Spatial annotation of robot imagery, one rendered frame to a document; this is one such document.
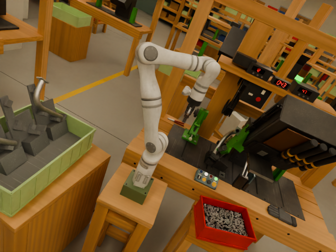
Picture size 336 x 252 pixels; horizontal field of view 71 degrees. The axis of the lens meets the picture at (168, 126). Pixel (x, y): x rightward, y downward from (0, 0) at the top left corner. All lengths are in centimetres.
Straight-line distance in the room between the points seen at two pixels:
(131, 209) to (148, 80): 68
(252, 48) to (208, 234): 123
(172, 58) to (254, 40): 89
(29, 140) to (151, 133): 69
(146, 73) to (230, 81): 93
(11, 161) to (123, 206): 59
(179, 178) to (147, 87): 74
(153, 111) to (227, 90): 95
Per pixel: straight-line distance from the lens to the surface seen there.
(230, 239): 146
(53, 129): 156
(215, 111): 194
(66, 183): 143
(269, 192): 191
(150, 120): 106
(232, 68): 171
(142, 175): 125
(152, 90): 103
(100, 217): 143
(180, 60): 105
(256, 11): 179
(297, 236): 184
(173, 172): 155
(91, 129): 155
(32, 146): 145
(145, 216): 132
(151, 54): 99
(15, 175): 139
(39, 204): 135
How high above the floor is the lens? 189
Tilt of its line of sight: 31 degrees down
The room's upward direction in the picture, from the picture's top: 24 degrees clockwise
